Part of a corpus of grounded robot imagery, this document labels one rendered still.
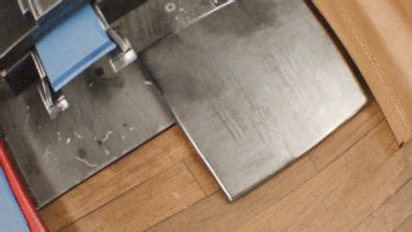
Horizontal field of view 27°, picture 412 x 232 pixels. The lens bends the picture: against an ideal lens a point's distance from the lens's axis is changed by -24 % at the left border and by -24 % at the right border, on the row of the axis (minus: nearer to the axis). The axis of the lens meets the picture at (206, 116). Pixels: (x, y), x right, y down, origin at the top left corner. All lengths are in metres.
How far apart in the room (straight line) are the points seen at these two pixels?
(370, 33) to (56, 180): 0.37
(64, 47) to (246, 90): 0.18
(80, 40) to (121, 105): 0.10
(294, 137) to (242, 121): 0.05
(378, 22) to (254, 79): 0.17
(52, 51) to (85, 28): 0.04
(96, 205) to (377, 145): 0.29
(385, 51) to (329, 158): 0.14
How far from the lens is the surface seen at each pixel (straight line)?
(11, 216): 0.97
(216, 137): 0.95
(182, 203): 0.96
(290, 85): 0.96
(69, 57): 0.91
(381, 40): 1.01
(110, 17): 0.99
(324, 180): 0.97
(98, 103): 0.98
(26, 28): 0.88
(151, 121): 0.98
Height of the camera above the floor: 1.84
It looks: 75 degrees down
